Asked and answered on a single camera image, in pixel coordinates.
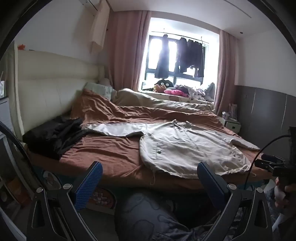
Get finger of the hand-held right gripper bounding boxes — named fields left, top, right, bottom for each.
left=261, top=154, right=285, bottom=163
left=254, top=160, right=286, bottom=173

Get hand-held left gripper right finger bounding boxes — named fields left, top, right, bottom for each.
left=196, top=161, right=274, bottom=241

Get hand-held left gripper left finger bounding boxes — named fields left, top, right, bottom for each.
left=26, top=161, right=103, bottom=241

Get beige jacket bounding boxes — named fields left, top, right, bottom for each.
left=81, top=119, right=260, bottom=180

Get black folded clothes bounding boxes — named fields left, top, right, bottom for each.
left=22, top=116, right=89, bottom=160

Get pile of mixed clothes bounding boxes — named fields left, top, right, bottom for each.
left=176, top=85, right=212, bottom=102

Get clothes rod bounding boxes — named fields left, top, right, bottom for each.
left=151, top=31, right=208, bottom=44

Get person's right hand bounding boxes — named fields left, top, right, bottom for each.
left=274, top=177, right=296, bottom=210

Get brown blanket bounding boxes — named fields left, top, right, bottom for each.
left=28, top=89, right=273, bottom=188

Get white nightstand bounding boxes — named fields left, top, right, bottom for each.
left=218, top=116, right=241, bottom=132

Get white pink box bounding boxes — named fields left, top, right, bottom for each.
left=229, top=103, right=237, bottom=121

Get person's patterned pants leg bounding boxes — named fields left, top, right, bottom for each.
left=114, top=191, right=232, bottom=241

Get grey pillow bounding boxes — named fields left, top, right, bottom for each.
left=205, top=82, right=216, bottom=102

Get pink plush cushion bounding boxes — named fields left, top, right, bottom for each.
left=164, top=89, right=189, bottom=98

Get pale green pillow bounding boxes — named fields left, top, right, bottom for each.
left=84, top=82, right=116, bottom=101

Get pink curtain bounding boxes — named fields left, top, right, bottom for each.
left=107, top=10, right=151, bottom=90
left=214, top=30, right=240, bottom=116

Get beige duvet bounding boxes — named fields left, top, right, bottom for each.
left=111, top=88, right=215, bottom=114

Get cream padded bed headboard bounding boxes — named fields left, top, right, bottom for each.
left=17, top=50, right=111, bottom=139

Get black plush toy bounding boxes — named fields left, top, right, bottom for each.
left=155, top=79, right=173, bottom=88

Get white bedside cabinet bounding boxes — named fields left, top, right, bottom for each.
left=0, top=95, right=23, bottom=139

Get dark hanging garment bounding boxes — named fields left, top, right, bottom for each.
left=154, top=35, right=170, bottom=78
left=177, top=37, right=189, bottom=73
left=186, top=39, right=205, bottom=78

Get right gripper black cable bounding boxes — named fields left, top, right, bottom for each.
left=244, top=135, right=289, bottom=188

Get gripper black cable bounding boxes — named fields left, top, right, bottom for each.
left=0, top=120, right=47, bottom=188
left=244, top=135, right=289, bottom=188

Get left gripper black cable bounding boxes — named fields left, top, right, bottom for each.
left=0, top=120, right=47, bottom=188

